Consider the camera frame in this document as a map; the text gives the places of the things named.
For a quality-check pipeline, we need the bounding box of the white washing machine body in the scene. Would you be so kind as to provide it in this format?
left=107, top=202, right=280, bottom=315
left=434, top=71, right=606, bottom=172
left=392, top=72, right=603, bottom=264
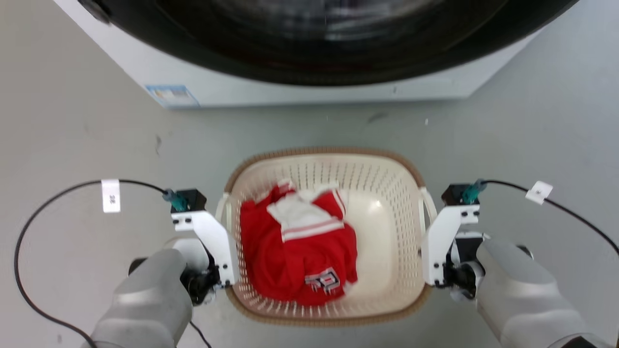
left=52, top=0, right=545, bottom=110

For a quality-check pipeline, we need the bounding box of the black round washing machine door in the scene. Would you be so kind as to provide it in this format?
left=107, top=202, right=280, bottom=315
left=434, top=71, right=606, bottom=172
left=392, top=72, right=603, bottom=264
left=77, top=0, right=580, bottom=87

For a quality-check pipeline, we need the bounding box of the white printed cable tag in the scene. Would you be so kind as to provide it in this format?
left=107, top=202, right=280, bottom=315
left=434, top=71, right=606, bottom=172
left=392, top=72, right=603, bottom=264
left=525, top=181, right=554, bottom=205
left=101, top=179, right=121, bottom=214

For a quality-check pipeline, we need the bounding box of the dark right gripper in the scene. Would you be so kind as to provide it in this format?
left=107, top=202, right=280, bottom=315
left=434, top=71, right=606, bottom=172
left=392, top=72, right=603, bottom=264
left=442, top=236, right=484, bottom=298

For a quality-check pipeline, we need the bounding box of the red and white garment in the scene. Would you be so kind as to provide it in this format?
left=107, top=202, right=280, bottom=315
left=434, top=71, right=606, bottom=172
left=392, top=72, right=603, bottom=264
left=239, top=180, right=359, bottom=307

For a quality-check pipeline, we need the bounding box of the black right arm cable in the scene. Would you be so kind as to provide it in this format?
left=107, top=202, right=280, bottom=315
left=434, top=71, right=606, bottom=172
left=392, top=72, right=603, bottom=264
left=479, top=180, right=619, bottom=257

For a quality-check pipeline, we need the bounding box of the cream perforated plastic laundry basket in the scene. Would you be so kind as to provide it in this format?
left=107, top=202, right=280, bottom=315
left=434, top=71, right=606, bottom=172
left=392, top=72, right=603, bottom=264
left=215, top=147, right=439, bottom=327

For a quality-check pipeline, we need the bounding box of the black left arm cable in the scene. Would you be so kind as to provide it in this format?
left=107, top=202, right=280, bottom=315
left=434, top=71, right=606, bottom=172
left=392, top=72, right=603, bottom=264
left=14, top=179, right=212, bottom=348

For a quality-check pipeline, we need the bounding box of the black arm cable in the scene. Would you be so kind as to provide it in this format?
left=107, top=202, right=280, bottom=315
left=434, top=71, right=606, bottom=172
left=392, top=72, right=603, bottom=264
left=479, top=180, right=619, bottom=257
left=14, top=179, right=212, bottom=348

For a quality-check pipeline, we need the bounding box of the blue energy label sticker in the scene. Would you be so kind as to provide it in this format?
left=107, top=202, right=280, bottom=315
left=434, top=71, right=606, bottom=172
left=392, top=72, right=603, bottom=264
left=145, top=85, right=201, bottom=109

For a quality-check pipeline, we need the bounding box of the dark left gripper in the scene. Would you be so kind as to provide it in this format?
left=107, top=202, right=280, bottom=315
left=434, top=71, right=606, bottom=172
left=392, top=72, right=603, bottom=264
left=181, top=263, right=221, bottom=306

